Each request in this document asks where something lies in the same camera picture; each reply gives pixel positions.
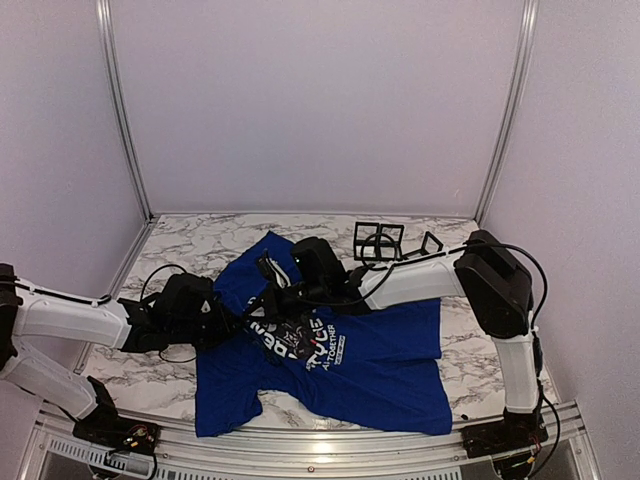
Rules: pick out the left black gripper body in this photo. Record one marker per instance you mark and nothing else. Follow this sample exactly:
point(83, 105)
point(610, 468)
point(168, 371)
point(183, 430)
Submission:
point(199, 336)

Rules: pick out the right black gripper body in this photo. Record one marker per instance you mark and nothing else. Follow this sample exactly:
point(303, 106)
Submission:
point(312, 291)

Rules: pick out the blue printed t-shirt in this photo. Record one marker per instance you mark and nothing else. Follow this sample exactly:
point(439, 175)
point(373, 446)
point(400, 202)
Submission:
point(378, 370)

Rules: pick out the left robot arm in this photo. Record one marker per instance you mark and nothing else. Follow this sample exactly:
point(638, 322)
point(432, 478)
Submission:
point(31, 310)

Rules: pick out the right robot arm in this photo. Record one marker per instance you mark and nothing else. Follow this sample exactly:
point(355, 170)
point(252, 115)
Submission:
point(497, 286)

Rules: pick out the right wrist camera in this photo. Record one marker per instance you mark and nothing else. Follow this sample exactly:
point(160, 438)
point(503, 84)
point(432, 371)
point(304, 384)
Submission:
point(271, 271)

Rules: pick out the black wire frame cube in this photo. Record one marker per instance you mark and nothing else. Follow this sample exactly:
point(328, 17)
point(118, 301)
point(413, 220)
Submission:
point(365, 240)

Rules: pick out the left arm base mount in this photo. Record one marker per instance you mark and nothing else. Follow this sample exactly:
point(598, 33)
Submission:
point(106, 427)

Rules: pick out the aluminium front rail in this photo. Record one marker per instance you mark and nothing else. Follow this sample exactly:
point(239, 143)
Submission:
point(261, 452)

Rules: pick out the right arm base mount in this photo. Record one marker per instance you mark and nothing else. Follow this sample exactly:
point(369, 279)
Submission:
point(511, 432)

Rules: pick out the left aluminium corner post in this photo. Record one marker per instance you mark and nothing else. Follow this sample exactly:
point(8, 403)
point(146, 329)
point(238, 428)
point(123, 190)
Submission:
point(109, 49)

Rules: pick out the aluminium corner post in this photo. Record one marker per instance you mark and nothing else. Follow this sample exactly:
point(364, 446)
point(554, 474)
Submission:
point(515, 93)
point(109, 49)

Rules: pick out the right aluminium corner post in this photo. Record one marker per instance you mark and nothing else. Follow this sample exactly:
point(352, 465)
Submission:
point(515, 93)

